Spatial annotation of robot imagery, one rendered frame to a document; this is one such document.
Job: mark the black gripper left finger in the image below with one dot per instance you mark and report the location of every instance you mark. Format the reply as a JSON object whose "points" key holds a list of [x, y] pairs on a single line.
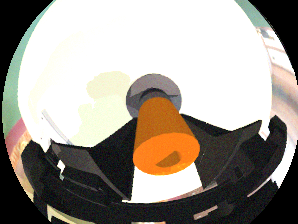
{"points": [[112, 159]]}

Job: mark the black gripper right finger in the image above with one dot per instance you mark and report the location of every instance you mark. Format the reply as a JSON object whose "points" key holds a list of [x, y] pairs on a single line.
{"points": [[217, 146]]}

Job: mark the orange knob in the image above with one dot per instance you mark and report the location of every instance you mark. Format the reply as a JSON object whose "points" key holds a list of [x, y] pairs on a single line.
{"points": [[164, 143]]}

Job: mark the dark grey stepped round pedestal with shaft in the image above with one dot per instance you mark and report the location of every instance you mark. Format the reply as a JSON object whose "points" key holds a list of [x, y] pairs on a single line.
{"points": [[148, 86]]}

